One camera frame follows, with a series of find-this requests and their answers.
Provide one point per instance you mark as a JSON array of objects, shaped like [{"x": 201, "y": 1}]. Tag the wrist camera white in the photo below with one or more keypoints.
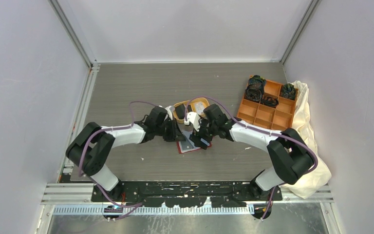
[
  {"x": 192, "y": 118},
  {"x": 170, "y": 109}
]

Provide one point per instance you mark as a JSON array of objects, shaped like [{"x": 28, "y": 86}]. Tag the rolled green dark belt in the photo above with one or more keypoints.
[{"x": 288, "y": 91}]

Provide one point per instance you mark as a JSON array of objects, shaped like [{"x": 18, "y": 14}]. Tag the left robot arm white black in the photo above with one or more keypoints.
[{"x": 91, "y": 148}]

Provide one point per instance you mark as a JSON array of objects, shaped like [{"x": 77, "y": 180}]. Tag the black credit card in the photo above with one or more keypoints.
[{"x": 187, "y": 145}]

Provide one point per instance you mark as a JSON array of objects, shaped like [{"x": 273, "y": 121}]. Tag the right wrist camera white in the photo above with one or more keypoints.
[{"x": 192, "y": 118}]

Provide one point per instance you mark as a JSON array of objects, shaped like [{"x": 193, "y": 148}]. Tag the red card holder wallet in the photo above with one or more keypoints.
[{"x": 190, "y": 147}]

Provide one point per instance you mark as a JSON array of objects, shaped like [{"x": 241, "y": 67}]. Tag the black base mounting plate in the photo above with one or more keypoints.
[{"x": 186, "y": 194}]

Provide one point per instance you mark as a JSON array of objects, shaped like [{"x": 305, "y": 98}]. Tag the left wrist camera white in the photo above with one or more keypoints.
[{"x": 170, "y": 109}]

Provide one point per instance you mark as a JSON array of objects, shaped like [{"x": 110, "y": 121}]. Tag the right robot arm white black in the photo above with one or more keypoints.
[{"x": 291, "y": 158}]

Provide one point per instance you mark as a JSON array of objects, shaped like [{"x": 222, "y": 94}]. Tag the rolled black belt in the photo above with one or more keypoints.
[{"x": 254, "y": 93}]

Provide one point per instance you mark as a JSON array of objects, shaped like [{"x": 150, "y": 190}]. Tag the rolled dark patterned belt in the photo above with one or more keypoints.
[{"x": 257, "y": 79}]

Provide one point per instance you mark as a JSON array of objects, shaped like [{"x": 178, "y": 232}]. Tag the orange compartment organizer tray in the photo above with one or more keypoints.
[{"x": 272, "y": 112}]

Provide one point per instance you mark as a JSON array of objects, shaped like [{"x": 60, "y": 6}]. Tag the orange oval card tray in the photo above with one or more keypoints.
[{"x": 180, "y": 108}]

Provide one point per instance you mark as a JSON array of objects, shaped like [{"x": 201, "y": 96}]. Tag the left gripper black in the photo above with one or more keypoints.
[{"x": 176, "y": 134}]

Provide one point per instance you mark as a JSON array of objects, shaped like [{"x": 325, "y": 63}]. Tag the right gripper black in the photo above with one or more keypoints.
[{"x": 196, "y": 136}]

